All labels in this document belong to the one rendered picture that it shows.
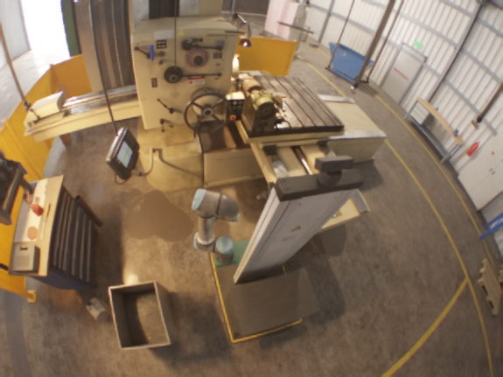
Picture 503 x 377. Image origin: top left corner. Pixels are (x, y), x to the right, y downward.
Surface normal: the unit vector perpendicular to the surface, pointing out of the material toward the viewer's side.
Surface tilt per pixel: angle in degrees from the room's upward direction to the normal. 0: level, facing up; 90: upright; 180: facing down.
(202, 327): 0
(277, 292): 0
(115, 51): 90
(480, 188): 90
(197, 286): 0
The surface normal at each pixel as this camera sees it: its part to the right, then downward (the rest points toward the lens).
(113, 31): 0.32, 0.80
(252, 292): 0.16, -0.58
